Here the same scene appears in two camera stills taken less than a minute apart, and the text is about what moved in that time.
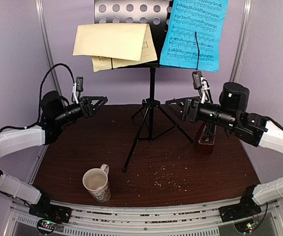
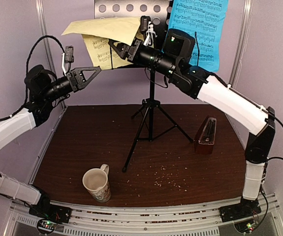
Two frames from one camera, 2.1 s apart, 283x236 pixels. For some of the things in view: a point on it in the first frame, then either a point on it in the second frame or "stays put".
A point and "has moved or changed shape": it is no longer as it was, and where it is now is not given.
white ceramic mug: [96, 182] stays put
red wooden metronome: [204, 142] stays put
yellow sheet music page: [112, 45] has moved or changed shape
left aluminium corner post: [49, 48] stays put
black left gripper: [86, 103] → [77, 81]
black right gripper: [190, 109] → [131, 49]
